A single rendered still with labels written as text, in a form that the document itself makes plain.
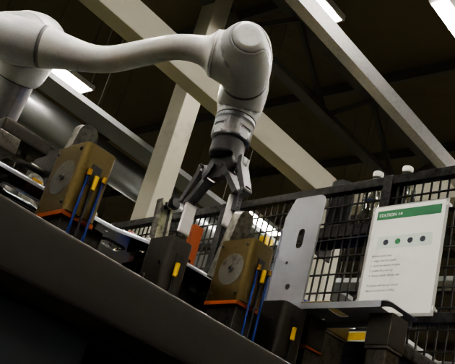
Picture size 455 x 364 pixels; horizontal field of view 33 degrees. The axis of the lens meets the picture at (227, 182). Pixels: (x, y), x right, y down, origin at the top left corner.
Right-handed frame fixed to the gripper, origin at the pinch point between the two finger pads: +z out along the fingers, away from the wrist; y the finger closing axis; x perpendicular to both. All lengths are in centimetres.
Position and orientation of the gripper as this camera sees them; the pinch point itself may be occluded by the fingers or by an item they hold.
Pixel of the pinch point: (205, 226)
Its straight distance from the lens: 161.5
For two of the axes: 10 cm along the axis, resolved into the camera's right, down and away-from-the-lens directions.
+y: 7.0, -1.4, -7.1
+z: -2.5, 8.8, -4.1
